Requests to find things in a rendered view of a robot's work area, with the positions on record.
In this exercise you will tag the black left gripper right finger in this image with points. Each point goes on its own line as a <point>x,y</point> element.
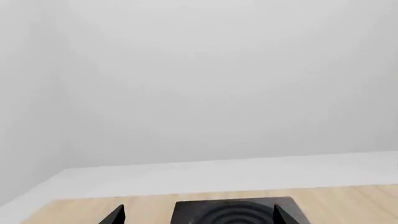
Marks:
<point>282,215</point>

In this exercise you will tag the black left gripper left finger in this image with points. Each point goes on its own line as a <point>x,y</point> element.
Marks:
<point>115,217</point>

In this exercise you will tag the black square stove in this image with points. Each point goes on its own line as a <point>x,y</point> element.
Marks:
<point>227,210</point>

